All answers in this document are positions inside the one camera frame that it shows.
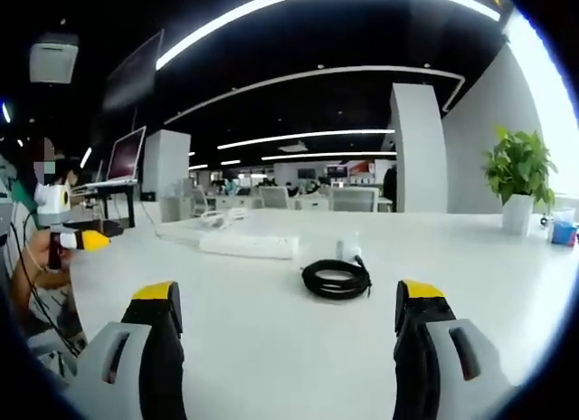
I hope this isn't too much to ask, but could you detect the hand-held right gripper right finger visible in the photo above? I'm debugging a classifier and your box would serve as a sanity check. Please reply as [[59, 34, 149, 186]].
[[392, 279, 521, 420]]

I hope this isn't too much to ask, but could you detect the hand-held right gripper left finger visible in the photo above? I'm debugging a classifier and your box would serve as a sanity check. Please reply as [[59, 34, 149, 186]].
[[61, 280, 189, 420]]

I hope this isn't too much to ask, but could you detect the white charger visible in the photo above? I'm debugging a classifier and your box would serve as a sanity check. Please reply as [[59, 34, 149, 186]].
[[335, 238, 363, 261]]

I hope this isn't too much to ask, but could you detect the white power strip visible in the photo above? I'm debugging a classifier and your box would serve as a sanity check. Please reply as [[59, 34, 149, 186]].
[[198, 233, 300, 261]]

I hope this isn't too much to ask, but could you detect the white desk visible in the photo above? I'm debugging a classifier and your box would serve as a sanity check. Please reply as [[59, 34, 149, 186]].
[[67, 208, 579, 420]]

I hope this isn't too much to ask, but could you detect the person's left hand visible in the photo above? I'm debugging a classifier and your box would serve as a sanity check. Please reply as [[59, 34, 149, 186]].
[[24, 232, 76, 277]]

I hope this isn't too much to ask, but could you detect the black laptop stand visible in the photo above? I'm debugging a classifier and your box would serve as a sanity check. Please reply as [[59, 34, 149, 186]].
[[83, 183, 138, 230]]

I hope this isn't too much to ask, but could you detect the open silver laptop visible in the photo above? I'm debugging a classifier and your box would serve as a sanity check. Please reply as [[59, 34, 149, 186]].
[[84, 125, 148, 188]]

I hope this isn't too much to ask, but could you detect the white ceiling unit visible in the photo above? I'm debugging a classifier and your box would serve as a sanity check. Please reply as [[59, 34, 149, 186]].
[[28, 30, 81, 84]]

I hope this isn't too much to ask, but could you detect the black hanging monitor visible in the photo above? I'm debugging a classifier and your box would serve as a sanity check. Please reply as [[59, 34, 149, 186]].
[[100, 28, 165, 119]]

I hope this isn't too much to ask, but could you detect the white office chair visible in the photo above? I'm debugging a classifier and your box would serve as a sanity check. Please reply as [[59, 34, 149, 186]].
[[259, 186, 291, 211], [328, 186, 382, 213]]

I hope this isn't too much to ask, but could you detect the blue box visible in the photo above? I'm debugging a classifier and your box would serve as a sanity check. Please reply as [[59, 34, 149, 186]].
[[548, 210, 579, 246]]

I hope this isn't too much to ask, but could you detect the green potted plant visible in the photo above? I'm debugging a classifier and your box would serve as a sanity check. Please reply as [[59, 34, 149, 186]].
[[480, 125, 558, 236]]

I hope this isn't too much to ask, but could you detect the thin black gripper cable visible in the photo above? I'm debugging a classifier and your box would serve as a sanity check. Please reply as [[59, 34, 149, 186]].
[[9, 210, 83, 358]]

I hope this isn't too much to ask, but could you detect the black coiled cable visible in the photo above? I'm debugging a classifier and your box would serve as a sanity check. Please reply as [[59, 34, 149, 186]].
[[300, 254, 375, 301]]

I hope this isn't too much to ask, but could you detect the white power strip cable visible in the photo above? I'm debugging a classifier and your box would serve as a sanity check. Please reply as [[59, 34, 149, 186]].
[[155, 205, 254, 245]]

